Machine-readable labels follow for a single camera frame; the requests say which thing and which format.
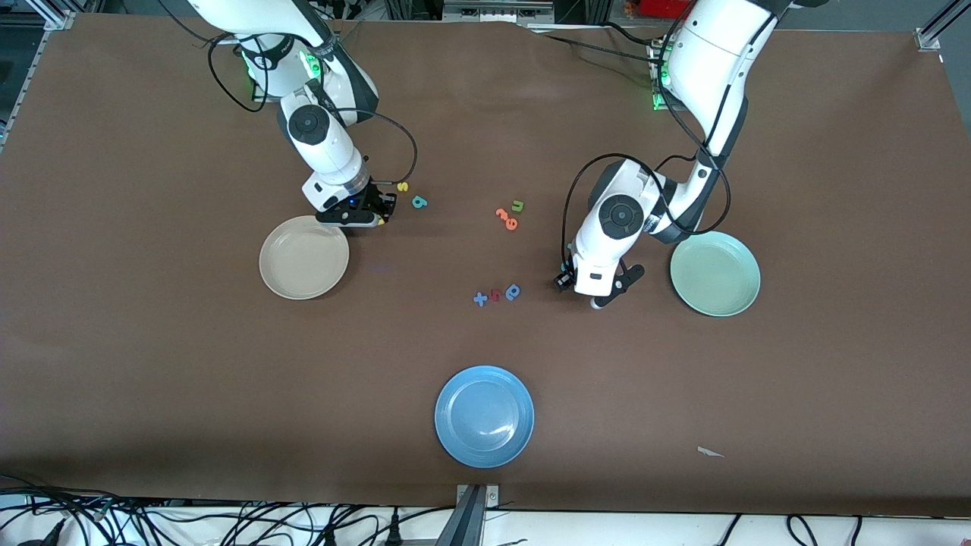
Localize short black table cable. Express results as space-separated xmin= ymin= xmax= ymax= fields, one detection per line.
xmin=603 ymin=20 xmax=662 ymax=49

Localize pale green plate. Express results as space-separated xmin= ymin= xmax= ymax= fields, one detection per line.
xmin=670 ymin=231 xmax=762 ymax=317

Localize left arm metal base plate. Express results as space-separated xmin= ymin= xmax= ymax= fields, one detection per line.
xmin=649 ymin=39 xmax=683 ymax=114

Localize red box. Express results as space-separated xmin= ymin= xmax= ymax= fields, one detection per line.
xmin=639 ymin=0 xmax=695 ymax=20

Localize tangled black cable bundle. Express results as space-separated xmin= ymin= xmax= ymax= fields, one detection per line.
xmin=0 ymin=474 xmax=456 ymax=546

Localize beige brown plate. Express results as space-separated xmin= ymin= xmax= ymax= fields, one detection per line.
xmin=259 ymin=215 xmax=350 ymax=300

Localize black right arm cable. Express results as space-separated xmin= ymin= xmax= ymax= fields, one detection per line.
xmin=206 ymin=30 xmax=420 ymax=189

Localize aluminium profile with bracket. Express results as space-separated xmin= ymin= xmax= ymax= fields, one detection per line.
xmin=436 ymin=484 xmax=501 ymax=546

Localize long black table cable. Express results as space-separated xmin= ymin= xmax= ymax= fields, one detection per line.
xmin=542 ymin=33 xmax=658 ymax=61

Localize aluminium corner bracket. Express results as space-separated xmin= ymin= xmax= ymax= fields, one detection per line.
xmin=914 ymin=0 xmax=971 ymax=52

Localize blue plate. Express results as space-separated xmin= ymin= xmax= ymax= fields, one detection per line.
xmin=434 ymin=366 xmax=536 ymax=469

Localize grey aluminium frame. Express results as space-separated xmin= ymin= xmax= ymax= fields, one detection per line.
xmin=442 ymin=0 xmax=556 ymax=25

